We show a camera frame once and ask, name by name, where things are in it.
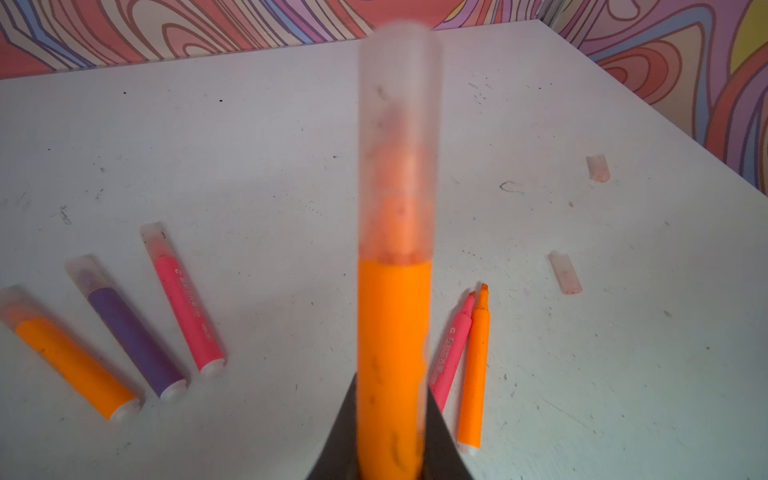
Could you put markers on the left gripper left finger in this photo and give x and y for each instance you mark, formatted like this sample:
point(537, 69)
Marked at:
point(338, 458)

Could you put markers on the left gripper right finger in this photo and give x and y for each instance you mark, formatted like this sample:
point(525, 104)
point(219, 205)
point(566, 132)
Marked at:
point(442, 460)

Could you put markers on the orange pen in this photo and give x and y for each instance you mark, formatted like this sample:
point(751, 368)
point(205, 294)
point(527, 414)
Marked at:
point(82, 371)
point(469, 438)
point(393, 330)

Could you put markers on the pink pen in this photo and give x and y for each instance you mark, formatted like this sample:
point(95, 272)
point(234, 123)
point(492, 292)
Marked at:
point(450, 352)
point(184, 301)

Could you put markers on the purple pen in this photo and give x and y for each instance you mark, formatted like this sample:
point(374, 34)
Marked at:
point(152, 362)

